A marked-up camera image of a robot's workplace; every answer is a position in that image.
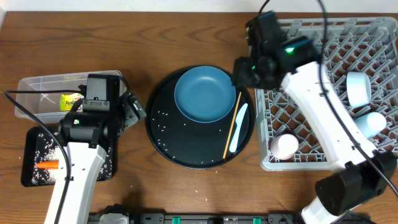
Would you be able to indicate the dark blue plate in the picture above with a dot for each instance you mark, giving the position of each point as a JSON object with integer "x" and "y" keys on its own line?
{"x": 204, "y": 94}

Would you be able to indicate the pink cup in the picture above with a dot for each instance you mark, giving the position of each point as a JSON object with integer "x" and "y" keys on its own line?
{"x": 284, "y": 146}

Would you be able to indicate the light blue bowl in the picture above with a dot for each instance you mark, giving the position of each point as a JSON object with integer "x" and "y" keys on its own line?
{"x": 358, "y": 89}

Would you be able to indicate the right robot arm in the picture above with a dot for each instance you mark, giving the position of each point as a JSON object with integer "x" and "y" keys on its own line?
{"x": 359, "y": 172}

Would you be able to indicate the pile of white rice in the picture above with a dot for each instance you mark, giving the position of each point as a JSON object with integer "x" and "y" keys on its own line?
{"x": 46, "y": 150}

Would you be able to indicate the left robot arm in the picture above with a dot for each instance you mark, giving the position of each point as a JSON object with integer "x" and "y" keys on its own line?
{"x": 109, "y": 108}

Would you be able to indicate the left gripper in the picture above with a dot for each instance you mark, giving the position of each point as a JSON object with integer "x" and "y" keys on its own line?
{"x": 135, "y": 114}

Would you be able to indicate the grey plastic dishwasher rack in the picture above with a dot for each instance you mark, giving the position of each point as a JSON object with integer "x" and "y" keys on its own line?
{"x": 364, "y": 44}

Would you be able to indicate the wooden chopstick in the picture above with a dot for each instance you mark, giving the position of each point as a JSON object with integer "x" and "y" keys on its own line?
{"x": 231, "y": 126}

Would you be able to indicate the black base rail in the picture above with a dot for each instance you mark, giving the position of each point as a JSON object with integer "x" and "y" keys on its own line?
{"x": 119, "y": 214}

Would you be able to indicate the round black serving tray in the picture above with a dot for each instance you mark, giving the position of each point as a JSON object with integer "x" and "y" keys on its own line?
{"x": 186, "y": 142}

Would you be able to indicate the white plastic knife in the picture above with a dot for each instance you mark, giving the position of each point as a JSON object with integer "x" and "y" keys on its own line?
{"x": 239, "y": 120}

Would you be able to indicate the clear plastic bin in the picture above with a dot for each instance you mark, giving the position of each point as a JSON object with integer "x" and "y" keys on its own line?
{"x": 47, "y": 106}

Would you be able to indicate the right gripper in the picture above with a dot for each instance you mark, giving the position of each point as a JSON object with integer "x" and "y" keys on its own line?
{"x": 239, "y": 76}

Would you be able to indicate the yellow foil snack wrapper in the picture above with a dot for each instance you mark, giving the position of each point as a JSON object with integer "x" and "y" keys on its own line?
{"x": 67, "y": 101}

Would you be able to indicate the orange carrot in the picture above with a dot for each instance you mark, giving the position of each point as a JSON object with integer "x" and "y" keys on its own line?
{"x": 48, "y": 165}

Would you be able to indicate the black rectangular tray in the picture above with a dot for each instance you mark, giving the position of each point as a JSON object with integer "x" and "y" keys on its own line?
{"x": 30, "y": 142}

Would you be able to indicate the light blue cup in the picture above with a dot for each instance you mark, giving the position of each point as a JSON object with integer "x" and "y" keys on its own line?
{"x": 371, "y": 124}

